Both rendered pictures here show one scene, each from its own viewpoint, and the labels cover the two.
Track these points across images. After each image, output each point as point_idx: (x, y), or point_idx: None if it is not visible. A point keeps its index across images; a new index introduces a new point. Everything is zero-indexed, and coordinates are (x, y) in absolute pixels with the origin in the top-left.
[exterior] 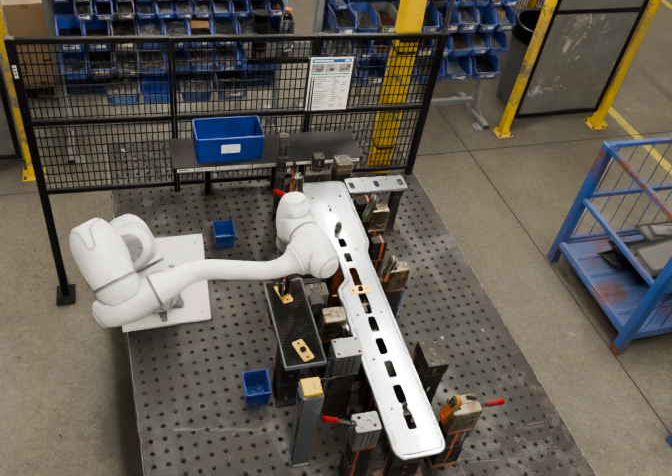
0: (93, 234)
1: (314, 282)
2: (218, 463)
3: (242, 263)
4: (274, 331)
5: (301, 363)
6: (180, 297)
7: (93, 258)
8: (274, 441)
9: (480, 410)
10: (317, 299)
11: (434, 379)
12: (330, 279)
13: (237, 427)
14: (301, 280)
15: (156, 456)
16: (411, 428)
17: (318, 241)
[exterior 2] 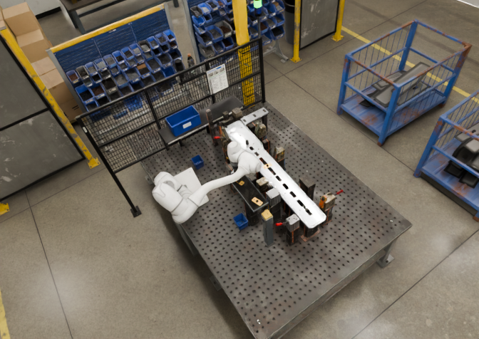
0: (162, 190)
1: None
2: (239, 256)
3: (223, 179)
4: (237, 195)
5: (259, 206)
6: None
7: (166, 199)
8: (256, 239)
9: (334, 197)
10: (253, 177)
11: (311, 191)
12: None
13: (239, 239)
14: None
15: (213, 263)
16: (308, 213)
17: (249, 159)
